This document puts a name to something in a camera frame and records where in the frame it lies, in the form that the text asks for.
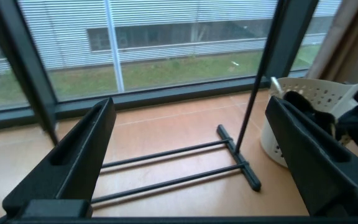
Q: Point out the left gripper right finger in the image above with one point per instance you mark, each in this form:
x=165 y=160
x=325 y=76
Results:
x=315 y=174

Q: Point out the black clothes rack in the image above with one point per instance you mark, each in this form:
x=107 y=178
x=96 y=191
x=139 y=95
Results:
x=239 y=161

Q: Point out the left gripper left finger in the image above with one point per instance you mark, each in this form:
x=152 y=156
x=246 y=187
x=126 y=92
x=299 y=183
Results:
x=79 y=180

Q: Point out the window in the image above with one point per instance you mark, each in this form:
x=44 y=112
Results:
x=182 y=46

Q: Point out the white laundry basket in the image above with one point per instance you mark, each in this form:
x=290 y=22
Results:
x=315 y=90

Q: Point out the beige curtain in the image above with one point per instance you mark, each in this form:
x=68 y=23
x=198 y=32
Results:
x=346 y=37

